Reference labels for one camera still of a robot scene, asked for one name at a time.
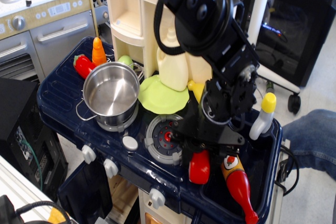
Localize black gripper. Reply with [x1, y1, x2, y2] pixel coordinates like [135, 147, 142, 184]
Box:
[172, 73, 257, 172]

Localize red toy sushi piece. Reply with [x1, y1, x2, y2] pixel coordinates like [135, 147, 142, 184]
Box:
[188, 150, 211, 185]

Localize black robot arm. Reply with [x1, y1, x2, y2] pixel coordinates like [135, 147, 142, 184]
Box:
[154, 0, 259, 167]

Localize stainless steel pot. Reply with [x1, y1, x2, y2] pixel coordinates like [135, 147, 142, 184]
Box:
[76, 61, 144, 130]

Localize red toy ketchup bottle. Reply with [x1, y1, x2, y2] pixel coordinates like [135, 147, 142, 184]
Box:
[220, 155, 259, 223]

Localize grey toy burner right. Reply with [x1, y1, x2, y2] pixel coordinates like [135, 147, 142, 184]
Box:
[144, 114, 182, 166]

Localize grey toy burner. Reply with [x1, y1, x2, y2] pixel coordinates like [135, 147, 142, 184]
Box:
[144, 114, 182, 166]
[97, 103, 139, 133]

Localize navy toy kitchen counter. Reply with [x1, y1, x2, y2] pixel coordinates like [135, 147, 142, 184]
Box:
[37, 37, 282, 223]

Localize yellow toy banana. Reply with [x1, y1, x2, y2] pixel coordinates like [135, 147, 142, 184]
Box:
[187, 80, 206, 104]

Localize grey toy faucet yellow cap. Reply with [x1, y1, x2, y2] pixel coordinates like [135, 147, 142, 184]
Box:
[249, 92, 277, 140]

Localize grey stove knob right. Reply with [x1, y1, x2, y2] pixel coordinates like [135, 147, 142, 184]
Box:
[149, 188, 165, 209]

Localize grey stove knob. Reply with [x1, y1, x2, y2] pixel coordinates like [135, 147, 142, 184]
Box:
[103, 159, 119, 178]
[149, 188, 165, 209]
[81, 145, 97, 164]

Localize green toy plate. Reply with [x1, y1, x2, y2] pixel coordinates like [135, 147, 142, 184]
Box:
[138, 74, 190, 114]

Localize grey round button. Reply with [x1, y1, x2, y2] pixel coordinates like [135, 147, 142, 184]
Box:
[122, 136, 139, 151]

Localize grey toy burner left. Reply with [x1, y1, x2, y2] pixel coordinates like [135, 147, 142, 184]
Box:
[97, 103, 139, 133]

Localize cream toy detergent bottle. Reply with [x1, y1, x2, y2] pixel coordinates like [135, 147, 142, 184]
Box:
[156, 26, 190, 92]

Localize grey stove knob middle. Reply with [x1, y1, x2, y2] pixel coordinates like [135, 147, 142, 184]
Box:
[103, 159, 119, 178]

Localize person leg blue jeans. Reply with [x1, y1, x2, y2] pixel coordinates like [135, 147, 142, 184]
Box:
[282, 109, 335, 179]

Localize grey stove knob left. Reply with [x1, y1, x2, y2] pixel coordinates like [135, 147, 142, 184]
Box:
[81, 145, 97, 164]

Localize green toy fruit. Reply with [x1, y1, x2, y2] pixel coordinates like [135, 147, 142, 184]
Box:
[118, 55, 133, 66]

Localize orange toy carrot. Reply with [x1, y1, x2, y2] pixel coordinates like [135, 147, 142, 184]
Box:
[92, 37, 107, 66]

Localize red toy pepper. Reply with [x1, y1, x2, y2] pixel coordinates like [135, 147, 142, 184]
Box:
[73, 54, 96, 79]

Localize cream toy kitchen shelf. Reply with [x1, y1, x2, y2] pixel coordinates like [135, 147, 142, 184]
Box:
[101, 0, 245, 104]

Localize black computer case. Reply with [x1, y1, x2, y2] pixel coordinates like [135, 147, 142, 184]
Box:
[1, 78, 68, 201]

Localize wooden toy kitchen background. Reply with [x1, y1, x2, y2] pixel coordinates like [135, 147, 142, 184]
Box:
[1, 0, 108, 81]

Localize black braided cable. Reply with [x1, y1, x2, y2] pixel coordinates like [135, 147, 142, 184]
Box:
[14, 200, 73, 224]

